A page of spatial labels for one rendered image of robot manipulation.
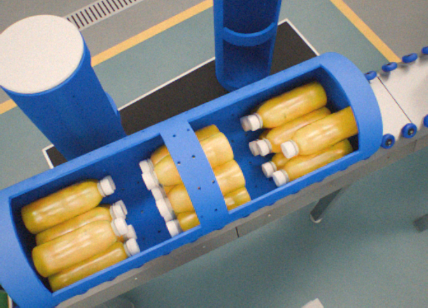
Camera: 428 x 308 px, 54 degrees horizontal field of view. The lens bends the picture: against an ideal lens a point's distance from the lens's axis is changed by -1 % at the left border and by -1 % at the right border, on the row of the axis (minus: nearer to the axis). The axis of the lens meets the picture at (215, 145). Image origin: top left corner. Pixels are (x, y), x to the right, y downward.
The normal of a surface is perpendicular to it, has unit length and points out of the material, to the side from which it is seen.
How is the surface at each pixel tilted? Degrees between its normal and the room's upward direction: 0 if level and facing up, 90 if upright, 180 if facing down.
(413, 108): 0
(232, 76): 0
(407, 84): 0
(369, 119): 40
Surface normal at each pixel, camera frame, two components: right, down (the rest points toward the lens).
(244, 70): -0.02, -0.40
